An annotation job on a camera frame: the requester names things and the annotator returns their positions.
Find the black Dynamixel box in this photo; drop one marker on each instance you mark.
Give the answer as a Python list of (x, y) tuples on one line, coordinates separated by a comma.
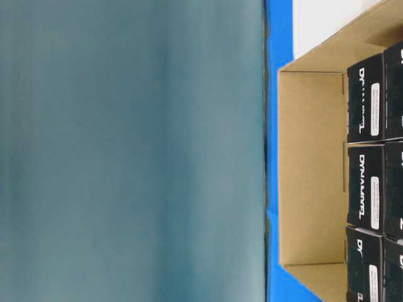
[(364, 262), (366, 202), (393, 189), (393, 91), (366, 104), (392, 275)]

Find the brown cardboard box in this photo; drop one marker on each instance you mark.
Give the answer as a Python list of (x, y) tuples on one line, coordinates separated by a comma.
[(312, 162)]

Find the white plastic tray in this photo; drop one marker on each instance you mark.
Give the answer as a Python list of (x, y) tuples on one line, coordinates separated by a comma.
[(314, 21)]

